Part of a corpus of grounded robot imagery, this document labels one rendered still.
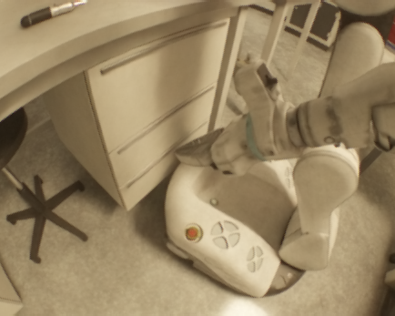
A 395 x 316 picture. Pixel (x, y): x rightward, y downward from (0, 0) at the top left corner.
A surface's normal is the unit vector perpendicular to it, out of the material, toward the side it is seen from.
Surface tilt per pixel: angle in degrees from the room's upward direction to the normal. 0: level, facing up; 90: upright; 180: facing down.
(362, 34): 83
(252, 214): 0
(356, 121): 77
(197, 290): 0
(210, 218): 0
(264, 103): 82
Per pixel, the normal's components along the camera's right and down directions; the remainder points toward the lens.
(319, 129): -0.66, 0.41
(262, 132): -0.72, 0.17
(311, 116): -0.77, -0.05
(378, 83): -0.74, -0.59
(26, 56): 0.11, -0.61
